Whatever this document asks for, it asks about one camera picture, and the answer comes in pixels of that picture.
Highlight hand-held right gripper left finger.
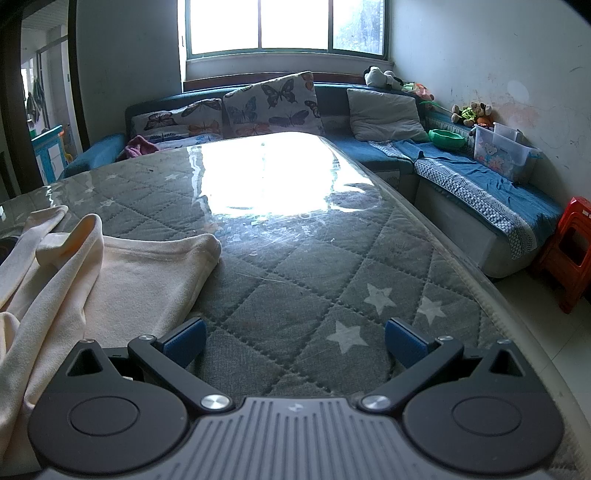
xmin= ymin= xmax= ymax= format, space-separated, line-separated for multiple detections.
xmin=65 ymin=318 xmax=235 ymax=414

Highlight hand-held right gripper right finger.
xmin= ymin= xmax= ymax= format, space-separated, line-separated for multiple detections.
xmin=355 ymin=318 xmax=529 ymax=414

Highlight cream knit garment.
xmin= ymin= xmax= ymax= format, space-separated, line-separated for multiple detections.
xmin=0 ymin=205 xmax=222 ymax=472

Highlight hanging clothes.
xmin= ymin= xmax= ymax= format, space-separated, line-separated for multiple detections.
xmin=25 ymin=78 xmax=47 ymax=123

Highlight grey quilted star table cover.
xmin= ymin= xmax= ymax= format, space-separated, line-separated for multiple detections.
xmin=0 ymin=131 xmax=583 ymax=480

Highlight blue sofa blanket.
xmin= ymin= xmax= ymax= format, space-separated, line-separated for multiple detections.
xmin=369 ymin=138 xmax=566 ymax=259

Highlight pink cloth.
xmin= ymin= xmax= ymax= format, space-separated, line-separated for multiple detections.
xmin=117 ymin=135 xmax=160 ymax=160

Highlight black round hot plate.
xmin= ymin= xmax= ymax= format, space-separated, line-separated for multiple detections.
xmin=0 ymin=236 xmax=20 ymax=265

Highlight flat butterfly print cushion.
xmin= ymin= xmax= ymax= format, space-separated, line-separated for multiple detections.
xmin=157 ymin=131 xmax=223 ymax=151

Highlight red plastic stool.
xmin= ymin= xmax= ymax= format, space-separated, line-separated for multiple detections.
xmin=531 ymin=197 xmax=591 ymax=315

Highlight green bowl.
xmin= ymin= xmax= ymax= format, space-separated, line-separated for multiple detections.
xmin=428 ymin=129 xmax=467 ymax=149

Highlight clear plastic storage box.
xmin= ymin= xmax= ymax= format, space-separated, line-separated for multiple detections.
xmin=471 ymin=122 xmax=541 ymax=183

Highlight small butterfly print pillow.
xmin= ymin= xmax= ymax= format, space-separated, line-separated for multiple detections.
xmin=130 ymin=98 xmax=223 ymax=139

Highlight grey pillow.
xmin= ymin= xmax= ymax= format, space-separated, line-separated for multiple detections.
xmin=346 ymin=89 xmax=430 ymax=143

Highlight light blue cabinet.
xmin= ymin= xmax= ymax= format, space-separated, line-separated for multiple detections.
xmin=31 ymin=124 xmax=65 ymax=185

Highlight large butterfly print pillow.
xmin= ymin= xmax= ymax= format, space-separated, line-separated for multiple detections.
xmin=222 ymin=71 xmax=326 ymax=139

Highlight colourful toy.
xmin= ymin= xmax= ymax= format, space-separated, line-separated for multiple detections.
xmin=402 ymin=80 xmax=435 ymax=102

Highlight blue corner sofa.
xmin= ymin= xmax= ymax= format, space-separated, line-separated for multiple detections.
xmin=62 ymin=80 xmax=566 ymax=278

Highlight panda plush toy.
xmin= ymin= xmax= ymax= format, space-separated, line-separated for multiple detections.
xmin=364 ymin=66 xmax=404 ymax=90

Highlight green framed window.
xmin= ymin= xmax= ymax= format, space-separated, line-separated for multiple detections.
xmin=178 ymin=0 xmax=393 ymax=61

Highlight dark door frame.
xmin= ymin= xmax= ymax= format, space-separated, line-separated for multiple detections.
xmin=67 ymin=0 xmax=90 ymax=153

